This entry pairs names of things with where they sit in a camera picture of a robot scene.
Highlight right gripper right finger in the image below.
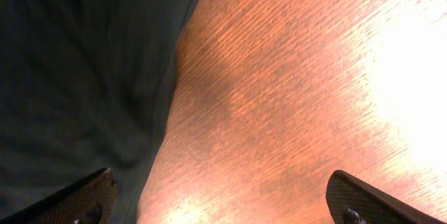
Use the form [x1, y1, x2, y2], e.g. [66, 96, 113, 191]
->
[325, 170, 445, 224]

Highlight dark green shorts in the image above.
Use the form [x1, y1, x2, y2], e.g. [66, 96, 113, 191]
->
[1, 0, 198, 223]

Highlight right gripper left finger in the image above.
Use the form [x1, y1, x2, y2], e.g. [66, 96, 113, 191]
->
[1, 168, 118, 224]

